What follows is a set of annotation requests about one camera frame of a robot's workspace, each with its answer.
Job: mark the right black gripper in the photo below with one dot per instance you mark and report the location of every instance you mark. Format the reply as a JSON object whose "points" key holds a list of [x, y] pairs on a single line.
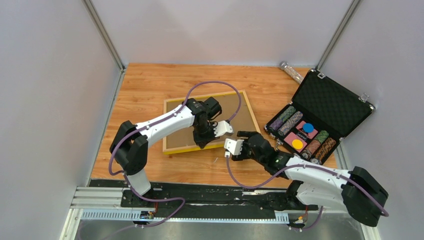
{"points": [[242, 156]]}

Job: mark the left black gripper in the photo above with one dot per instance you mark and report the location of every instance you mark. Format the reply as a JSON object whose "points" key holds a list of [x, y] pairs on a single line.
{"points": [[202, 142]]}

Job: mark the brown cardboard backing board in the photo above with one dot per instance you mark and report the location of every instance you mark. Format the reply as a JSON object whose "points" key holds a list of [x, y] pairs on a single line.
{"points": [[238, 109]]}

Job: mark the yellow wooden picture frame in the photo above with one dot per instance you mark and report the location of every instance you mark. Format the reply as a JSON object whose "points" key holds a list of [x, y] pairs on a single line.
{"points": [[251, 112]]}

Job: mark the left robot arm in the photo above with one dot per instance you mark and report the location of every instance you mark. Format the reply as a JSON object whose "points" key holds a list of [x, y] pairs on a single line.
{"points": [[132, 141]]}

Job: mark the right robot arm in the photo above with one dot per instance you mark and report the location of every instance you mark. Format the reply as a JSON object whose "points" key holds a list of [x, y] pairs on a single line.
{"points": [[355, 191]]}

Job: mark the yellow round chip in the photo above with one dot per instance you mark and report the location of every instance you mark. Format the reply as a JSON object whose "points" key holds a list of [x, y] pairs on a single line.
{"points": [[297, 144]]}

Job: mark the blue round chip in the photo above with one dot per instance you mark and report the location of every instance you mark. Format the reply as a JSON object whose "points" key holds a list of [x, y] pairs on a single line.
{"points": [[308, 128]]}

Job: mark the black aluminium chip case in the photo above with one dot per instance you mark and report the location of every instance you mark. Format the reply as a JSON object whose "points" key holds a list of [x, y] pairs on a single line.
{"points": [[333, 110]]}

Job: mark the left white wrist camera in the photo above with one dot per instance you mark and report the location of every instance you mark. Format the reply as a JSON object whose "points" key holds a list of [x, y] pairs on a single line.
{"points": [[223, 128]]}

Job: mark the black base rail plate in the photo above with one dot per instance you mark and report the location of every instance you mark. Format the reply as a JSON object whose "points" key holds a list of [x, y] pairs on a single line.
{"points": [[208, 201]]}

